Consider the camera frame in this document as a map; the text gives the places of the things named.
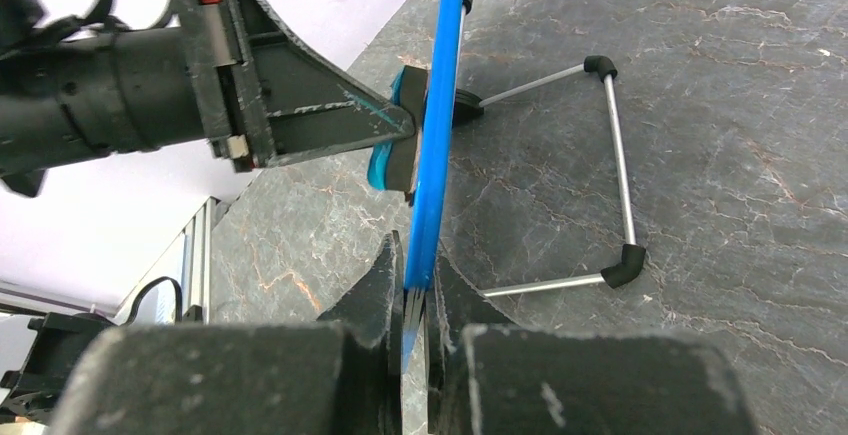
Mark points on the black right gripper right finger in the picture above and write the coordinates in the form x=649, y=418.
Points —
x=488, y=375

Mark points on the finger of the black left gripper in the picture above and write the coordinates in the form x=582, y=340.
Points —
x=318, y=131

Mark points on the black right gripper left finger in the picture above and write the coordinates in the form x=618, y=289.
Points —
x=339, y=374

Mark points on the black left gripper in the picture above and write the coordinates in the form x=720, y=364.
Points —
x=198, y=72

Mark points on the blue whiteboard eraser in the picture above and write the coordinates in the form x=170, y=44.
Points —
x=393, y=163

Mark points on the blue framed whiteboard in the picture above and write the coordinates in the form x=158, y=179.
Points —
x=432, y=172

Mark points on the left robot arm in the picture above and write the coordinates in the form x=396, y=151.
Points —
x=21, y=21

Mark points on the silver whiteboard wire stand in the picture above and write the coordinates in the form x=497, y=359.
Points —
x=539, y=202

